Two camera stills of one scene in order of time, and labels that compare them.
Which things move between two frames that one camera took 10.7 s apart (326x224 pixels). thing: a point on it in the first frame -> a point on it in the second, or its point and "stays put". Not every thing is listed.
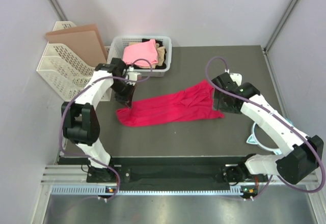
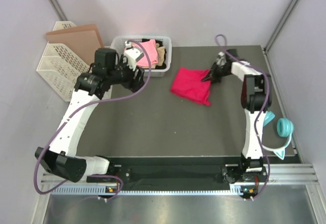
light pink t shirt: x=145 y=50 stays put
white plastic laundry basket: x=118 y=44 stays put
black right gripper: x=218 y=104 -> x=212 y=74
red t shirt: x=195 y=102 -> x=187 y=84
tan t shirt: x=160 y=52 stays put
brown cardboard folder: x=85 y=42 stays put
